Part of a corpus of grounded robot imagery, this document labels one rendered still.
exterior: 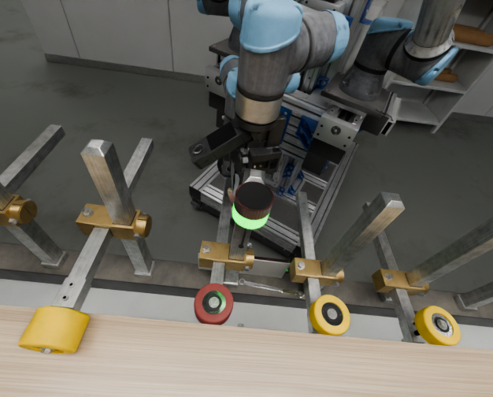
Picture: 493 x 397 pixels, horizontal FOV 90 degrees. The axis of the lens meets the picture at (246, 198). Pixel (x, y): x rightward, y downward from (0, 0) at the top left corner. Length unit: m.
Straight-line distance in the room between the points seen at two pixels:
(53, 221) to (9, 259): 1.00
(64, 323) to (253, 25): 0.51
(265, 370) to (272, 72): 0.49
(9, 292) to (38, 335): 0.52
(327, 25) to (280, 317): 0.75
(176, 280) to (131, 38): 2.83
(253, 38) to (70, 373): 0.58
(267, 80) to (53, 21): 3.28
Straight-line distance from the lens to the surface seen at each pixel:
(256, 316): 0.85
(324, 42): 0.44
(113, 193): 0.50
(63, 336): 0.52
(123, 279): 0.82
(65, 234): 1.87
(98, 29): 3.38
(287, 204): 1.65
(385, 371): 0.64
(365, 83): 1.03
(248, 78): 0.38
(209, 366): 0.53
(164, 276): 0.80
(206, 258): 0.63
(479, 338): 1.22
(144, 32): 3.22
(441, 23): 0.87
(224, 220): 0.70
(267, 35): 0.36
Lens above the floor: 1.43
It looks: 49 degrees down
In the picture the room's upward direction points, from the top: 13 degrees clockwise
